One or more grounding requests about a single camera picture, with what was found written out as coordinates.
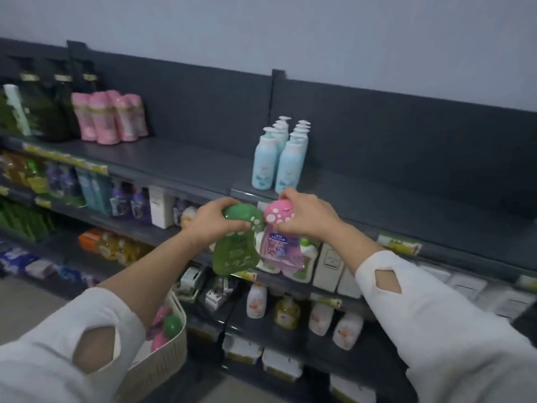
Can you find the person's right hand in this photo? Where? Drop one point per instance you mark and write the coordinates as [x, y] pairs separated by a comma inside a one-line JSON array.
[[312, 214]]

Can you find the person's left hand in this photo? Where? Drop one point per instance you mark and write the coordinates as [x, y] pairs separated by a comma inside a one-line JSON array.
[[209, 224]]

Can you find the person's left thumb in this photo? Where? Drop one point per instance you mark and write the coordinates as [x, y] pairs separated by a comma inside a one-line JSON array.
[[239, 226]]

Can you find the person's right thumb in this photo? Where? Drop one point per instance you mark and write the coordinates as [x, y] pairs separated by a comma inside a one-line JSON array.
[[286, 221]]

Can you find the pink mushroom-cap soap bottle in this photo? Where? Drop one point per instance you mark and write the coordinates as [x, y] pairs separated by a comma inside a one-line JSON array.
[[280, 249]]

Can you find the green mushroom-cap soap bottle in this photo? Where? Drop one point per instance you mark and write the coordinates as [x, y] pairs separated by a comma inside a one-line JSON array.
[[233, 255]]

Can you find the person's right forearm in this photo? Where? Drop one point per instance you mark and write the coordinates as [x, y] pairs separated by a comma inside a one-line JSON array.
[[428, 314]]

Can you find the person's left forearm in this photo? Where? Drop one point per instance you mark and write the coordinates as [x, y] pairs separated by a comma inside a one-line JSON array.
[[126, 306]]

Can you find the white bottle green cap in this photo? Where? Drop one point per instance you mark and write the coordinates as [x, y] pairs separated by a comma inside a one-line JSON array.
[[310, 260]]

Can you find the small white round bottle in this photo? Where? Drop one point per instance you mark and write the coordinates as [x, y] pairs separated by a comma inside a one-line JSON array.
[[188, 217]]

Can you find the group of light blue pump bottles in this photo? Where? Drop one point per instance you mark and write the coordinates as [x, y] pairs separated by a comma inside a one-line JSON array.
[[289, 163]]

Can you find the black and white boxes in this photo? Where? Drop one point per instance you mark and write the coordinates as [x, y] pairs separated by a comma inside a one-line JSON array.
[[205, 289]]

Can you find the white bottle pink print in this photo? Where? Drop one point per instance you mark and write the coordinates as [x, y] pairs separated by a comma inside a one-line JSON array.
[[321, 319], [256, 301], [347, 331]]

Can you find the tall white carton box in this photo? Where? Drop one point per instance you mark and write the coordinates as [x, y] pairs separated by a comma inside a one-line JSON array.
[[161, 207]]

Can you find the yellow liquid soap bottle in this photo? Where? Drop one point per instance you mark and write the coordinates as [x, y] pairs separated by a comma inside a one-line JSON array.
[[287, 313]]

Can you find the purple bottle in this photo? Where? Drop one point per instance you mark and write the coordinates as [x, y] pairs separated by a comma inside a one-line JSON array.
[[121, 203], [141, 207]]

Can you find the dark grey shelving unit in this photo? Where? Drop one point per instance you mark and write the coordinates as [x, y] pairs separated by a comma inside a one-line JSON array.
[[377, 163]]

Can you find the green-white shelf price label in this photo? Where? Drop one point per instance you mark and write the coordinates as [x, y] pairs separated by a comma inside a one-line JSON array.
[[527, 282], [399, 244]]

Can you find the row of yellow bottles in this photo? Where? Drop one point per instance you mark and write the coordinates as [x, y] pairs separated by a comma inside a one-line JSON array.
[[121, 249]]

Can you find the green round bottle cap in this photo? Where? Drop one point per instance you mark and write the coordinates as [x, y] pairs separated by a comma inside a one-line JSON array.
[[173, 326]]

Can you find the white wrapped pack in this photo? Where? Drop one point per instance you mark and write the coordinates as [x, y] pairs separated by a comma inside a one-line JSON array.
[[282, 365], [351, 392], [242, 350]]

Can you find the teal box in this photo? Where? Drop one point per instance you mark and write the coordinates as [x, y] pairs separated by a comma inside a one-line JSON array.
[[86, 190], [103, 195]]

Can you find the orange soap pack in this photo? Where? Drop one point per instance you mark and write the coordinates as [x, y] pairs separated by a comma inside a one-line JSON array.
[[90, 241]]

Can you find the row of pink refill pouches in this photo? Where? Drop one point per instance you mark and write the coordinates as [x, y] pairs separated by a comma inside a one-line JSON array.
[[110, 119]]

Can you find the white plastic shopping basket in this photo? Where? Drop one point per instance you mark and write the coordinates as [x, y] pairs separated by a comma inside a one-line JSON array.
[[155, 373]]

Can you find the purple refill pouches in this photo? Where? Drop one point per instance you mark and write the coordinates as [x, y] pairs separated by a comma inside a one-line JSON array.
[[65, 184]]

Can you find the yellow shelf price strip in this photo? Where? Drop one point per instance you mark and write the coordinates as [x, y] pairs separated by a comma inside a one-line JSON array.
[[63, 157]]

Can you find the row of blue-white packs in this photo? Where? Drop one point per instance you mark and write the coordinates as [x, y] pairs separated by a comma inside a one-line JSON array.
[[42, 264]]

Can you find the row of flat white boxes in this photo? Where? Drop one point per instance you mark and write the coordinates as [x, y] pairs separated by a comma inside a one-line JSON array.
[[478, 289]]

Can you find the dark green bottle gold band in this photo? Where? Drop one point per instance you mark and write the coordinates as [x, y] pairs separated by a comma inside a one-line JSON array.
[[89, 81], [42, 109], [67, 104]]

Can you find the row of green bottles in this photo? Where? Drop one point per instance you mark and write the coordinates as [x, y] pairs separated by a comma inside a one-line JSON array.
[[25, 218]]

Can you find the row of yellow-green pouches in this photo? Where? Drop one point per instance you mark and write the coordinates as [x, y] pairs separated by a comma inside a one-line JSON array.
[[25, 172]]

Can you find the white and green tube bottle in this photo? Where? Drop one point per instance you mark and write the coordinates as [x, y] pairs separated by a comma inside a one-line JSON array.
[[17, 111]]

